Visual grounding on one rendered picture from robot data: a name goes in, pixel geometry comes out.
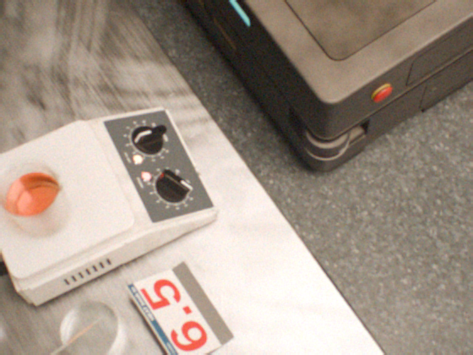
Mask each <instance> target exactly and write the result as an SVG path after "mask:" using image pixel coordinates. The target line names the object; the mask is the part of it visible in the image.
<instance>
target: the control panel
mask: <svg viewBox="0 0 473 355"><path fill-rule="evenodd" d="M103 124H104V126H105V128H106V131H107V133H108V134H109V136H110V138H111V141H112V143H113V144H114V146H115V148H116V150H117V153H118V154H119V156H120V157H121V160H122V163H123V165H124V166H125V168H126V170H127V172H128V175H129V176H130V178H131V179H132V183H133V186H134V188H135V190H136V192H137V194H138V195H139V197H140V199H141V201H142V203H143V205H144V208H145V209H146V212H147V213H148V215H149V217H150V219H151V221H152V222H153V223H156V222H160V221H165V220H169V219H172V218H176V217H179V216H184V215H187V214H191V213H194V212H196V211H200V210H208V209H212V208H214V203H213V201H212V199H211V198H210V196H209V193H207V191H206V189H205V187H204V185H203V183H202V181H201V179H200V177H199V175H198V174H197V172H196V169H195V166H194V164H193V162H192V160H191V158H190V157H189V156H188V153H187V152H186V150H185V148H184V146H183V144H182V141H181V140H180V139H179V137H178V135H177V132H176V130H175V127H174V125H173V123H172V121H171V119H170V118H169V117H168V115H167V113H166V110H163V111H158V112H150V113H145V114H137V115H132V116H127V117H120V118H115V119H111V120H106V121H103ZM158 125H165V126H166V128H167V131H166V133H165V135H164V136H163V137H162V138H163V146H162V148H161V150H160V151H159V152H158V153H156V154H154V155H147V154H145V153H143V152H141V151H139V150H138V149H137V148H136V147H135V146H134V144H133V141H132V133H133V131H134V130H135V129H136V128H137V127H139V126H150V127H152V128H153V127H155V126H158ZM134 156H141V158H142V161H141V162H136V161H135V160H134V158H133V157H134ZM165 169H169V170H171V171H172V172H174V173H175V174H176V175H178V176H179V177H181V178H182V179H184V180H185V181H187V182H188V183H190V184H191V185H192V189H193V190H192V191H191V192H190V193H189V194H188V196H186V197H185V198H184V199H183V200H182V201H180V202H177V203H172V202H169V201H166V200H164V199H163V198H161V197H160V195H159V194H158V193H157V191H156V180H157V178H158V177H159V176H160V175H161V174H162V173H163V171H164V170H165ZM144 173H148V174H149V175H150V179H149V180H147V179H144V178H143V174H144Z"/></svg>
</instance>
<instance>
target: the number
mask: <svg viewBox="0 0 473 355"><path fill-rule="evenodd" d="M136 287H137V290H138V291H139V293H140V294H141V296H142V297H143V299H144V301H145V302H146V303H147V305H148V306H149V308H150V310H151V311H152V313H153V314H154V316H155V317H156V320H157V321H158V323H159V324H160V325H161V327H162V328H163V330H164V332H165V333H166V334H167V336H168V337H169V339H170V340H171V342H172V344H173V345H174V347H175V348H176V350H177V352H178V354H179V355H197V354H199V353H201V352H203V351H205V350H207V349H209V348H211V347H214V346H216V345H215V343H214V342H213V340H212V339H211V337H210V336H209V334H208V332H207V331H206V329H205V327H204V325H203V324H202V322H201V321H200V319H199V318H198V316H197V315H196V314H195V312H194V311H193V309H192V308H191V307H190V306H189V304H188V302H187V299H186V298H185V297H184V296H183V294H182V292H181V291H180V289H179V288H178V286H177V284H176V283H175V282H174V281H173V279H172V278H171V277H170V275H169V273H167V274H164V275H162V276H158V277H156V278H153V279H151V280H148V281H145V282H142V283H139V284H138V285H136Z"/></svg>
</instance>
